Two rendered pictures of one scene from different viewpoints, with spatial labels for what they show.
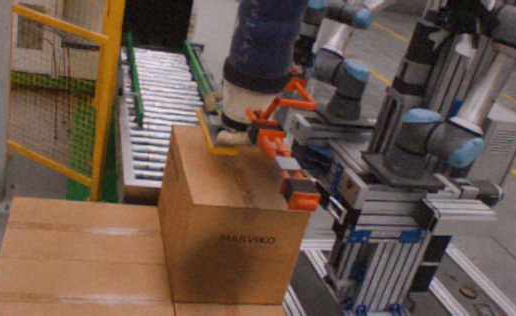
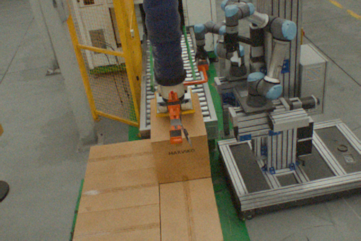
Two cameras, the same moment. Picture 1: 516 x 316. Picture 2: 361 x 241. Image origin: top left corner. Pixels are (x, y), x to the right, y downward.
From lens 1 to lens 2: 1.30 m
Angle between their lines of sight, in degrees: 15
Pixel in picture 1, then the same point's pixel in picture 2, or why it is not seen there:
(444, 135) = (262, 86)
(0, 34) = (72, 67)
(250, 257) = (186, 159)
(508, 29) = (276, 31)
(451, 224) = (281, 125)
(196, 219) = (154, 148)
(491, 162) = (312, 84)
